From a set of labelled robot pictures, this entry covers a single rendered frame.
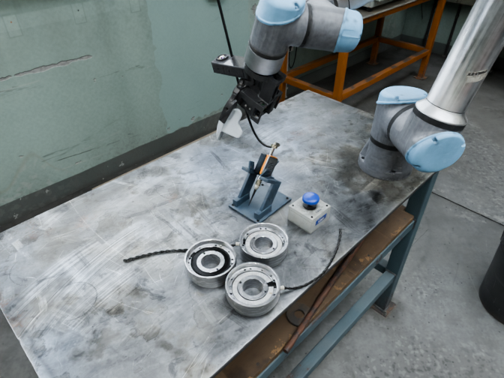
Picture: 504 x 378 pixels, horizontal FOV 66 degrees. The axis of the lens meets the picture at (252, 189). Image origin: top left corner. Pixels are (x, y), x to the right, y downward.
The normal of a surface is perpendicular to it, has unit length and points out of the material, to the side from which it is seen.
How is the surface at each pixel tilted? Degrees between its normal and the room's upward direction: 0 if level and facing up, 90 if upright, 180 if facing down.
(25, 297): 0
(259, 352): 0
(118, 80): 90
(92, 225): 0
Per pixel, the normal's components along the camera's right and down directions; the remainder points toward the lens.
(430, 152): 0.17, 0.71
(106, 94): 0.70, 0.44
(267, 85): -0.61, 0.60
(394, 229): 0.00, -0.78
